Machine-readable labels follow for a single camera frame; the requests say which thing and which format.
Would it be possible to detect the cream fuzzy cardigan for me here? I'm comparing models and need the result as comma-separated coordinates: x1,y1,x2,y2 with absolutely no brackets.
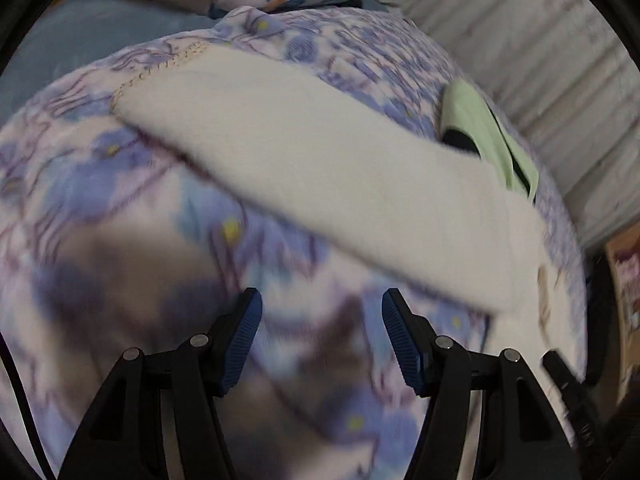
93,39,585,435

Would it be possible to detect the wooden bookshelf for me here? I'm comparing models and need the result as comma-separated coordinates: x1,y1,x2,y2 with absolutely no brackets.
603,223,640,402

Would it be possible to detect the purple cat print blanket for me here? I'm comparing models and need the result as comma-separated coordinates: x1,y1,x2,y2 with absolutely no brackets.
1,6,586,479

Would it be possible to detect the green folded garment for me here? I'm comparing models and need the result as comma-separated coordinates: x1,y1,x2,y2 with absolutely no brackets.
439,78,539,204

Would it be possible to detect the cream floral curtain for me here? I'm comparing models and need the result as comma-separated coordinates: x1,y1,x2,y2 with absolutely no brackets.
383,0,639,249

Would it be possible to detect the grey bed sheet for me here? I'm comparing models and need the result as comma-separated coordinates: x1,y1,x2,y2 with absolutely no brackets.
1,0,217,122

